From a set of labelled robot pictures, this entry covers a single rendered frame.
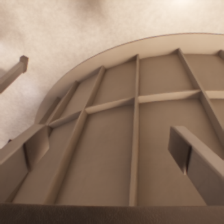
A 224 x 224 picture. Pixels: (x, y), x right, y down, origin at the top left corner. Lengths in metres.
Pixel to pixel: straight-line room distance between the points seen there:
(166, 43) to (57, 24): 0.54
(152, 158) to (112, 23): 0.66
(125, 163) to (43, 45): 0.80
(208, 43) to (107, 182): 0.75
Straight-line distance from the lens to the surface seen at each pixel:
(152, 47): 0.85
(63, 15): 0.91
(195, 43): 0.88
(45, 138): 0.17
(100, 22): 0.86
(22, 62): 1.07
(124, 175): 0.36
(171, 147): 0.17
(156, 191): 0.34
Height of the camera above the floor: 0.83
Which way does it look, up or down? 50 degrees down
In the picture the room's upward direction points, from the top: 168 degrees counter-clockwise
